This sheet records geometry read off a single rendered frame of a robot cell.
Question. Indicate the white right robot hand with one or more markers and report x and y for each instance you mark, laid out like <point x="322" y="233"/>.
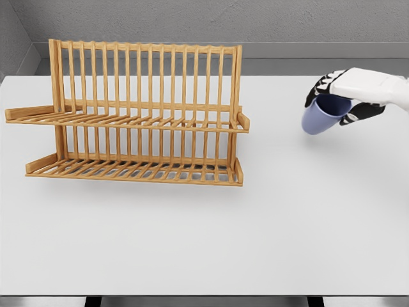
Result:
<point x="358" y="83"/>

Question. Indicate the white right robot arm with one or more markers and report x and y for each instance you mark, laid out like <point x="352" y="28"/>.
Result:
<point x="403" y="93"/>

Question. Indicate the lavender blue cup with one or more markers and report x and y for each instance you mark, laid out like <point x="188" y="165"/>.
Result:
<point x="319" y="117"/>

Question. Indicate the wooden two-tier dish rack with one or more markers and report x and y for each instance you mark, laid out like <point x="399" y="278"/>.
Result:
<point x="140" y="112"/>

